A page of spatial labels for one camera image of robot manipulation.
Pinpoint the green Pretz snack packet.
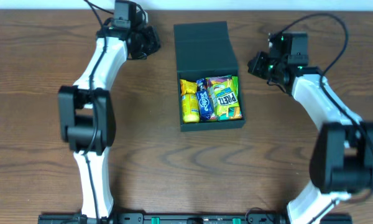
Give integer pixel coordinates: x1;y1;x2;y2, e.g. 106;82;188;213
206;74;244;121

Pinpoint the small yellow candy wrapper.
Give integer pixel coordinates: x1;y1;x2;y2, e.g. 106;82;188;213
180;79;198;96

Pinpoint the blue Dairy Milk chocolate bar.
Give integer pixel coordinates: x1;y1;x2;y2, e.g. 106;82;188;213
196;78;207;91

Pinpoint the yellow candy tube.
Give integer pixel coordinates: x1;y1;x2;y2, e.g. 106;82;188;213
182;94;200;123

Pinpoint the blue Eclipse mints tin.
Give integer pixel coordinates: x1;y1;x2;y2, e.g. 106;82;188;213
196;90;216;121

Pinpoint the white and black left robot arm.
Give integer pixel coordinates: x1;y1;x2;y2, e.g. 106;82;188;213
58;26;160;223

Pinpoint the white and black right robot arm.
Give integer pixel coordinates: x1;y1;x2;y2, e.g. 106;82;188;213
247;52;373;223

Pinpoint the black open gift box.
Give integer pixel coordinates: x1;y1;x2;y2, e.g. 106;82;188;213
173;21;246;132

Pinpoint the Haribo gummy worms bag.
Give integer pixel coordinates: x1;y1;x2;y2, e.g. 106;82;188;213
206;75;239;121

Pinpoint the black mounting rail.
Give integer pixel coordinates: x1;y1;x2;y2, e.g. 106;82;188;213
37;212;354;224

